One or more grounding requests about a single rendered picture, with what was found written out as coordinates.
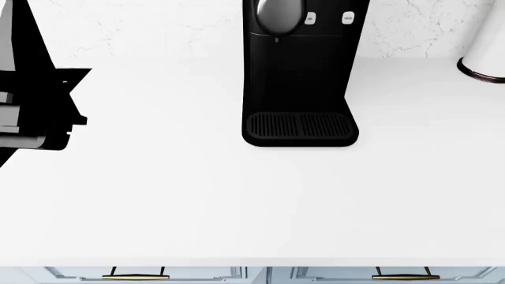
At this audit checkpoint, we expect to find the pale blue drawer front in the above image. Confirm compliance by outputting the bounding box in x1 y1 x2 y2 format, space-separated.
267 265 505 284
18 265 266 284

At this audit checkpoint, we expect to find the brass drawer handle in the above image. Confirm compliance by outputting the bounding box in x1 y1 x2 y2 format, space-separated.
100 266 171 282
371 266 441 282

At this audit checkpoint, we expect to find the black coffee machine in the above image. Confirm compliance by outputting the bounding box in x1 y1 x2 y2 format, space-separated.
241 0 370 148

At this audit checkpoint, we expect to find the white canister with dark base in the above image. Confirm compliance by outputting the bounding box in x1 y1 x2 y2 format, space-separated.
456 0 505 84

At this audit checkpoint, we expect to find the silver oval dispenser head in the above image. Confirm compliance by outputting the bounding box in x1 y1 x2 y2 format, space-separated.
254 0 309 43

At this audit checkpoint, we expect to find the black and grey angular machine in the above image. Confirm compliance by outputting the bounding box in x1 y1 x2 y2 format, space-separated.
0 0 93 169

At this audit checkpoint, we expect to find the black ribbed drip tray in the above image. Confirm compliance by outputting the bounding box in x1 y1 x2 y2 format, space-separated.
246 111 354 141

